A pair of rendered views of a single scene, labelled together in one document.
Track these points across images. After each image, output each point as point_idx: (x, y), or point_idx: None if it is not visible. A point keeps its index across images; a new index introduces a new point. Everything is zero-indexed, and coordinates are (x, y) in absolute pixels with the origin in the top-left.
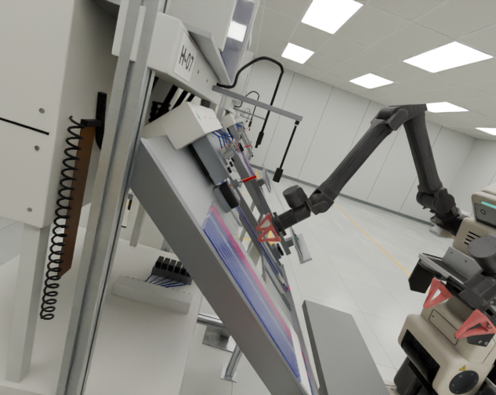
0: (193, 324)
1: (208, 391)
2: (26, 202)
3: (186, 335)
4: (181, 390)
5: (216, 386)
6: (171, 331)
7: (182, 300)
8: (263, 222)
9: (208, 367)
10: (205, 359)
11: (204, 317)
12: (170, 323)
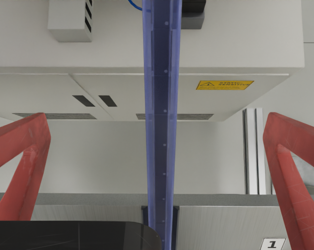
0: (33, 61)
1: (190, 176)
2: None
3: None
4: (182, 138)
5: (201, 188)
6: (1, 22)
7: (51, 7)
8: None
9: (229, 171)
10: (242, 165)
11: (251, 128)
12: (21, 15)
